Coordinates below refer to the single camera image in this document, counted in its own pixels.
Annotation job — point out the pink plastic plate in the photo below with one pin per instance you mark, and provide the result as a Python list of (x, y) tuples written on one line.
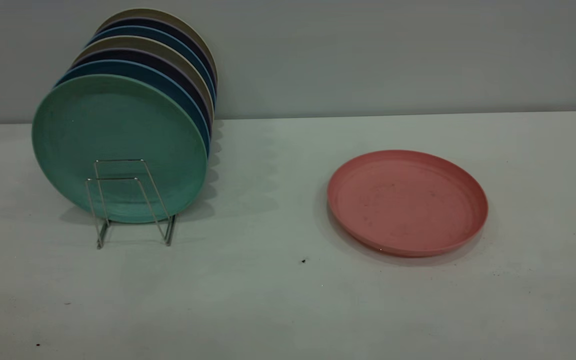
[(408, 200)]

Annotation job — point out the green plastic plate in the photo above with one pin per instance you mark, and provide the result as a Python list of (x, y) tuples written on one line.
[(118, 125)]

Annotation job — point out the dark purple plastic plate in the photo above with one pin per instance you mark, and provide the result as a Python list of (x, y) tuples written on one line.
[(153, 22), (133, 55)]

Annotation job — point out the blue plastic plate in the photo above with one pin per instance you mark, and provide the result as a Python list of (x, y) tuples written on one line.
[(143, 31), (118, 67)]

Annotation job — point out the beige plastic plate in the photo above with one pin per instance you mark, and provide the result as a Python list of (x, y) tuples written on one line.
[(153, 12), (133, 42)]

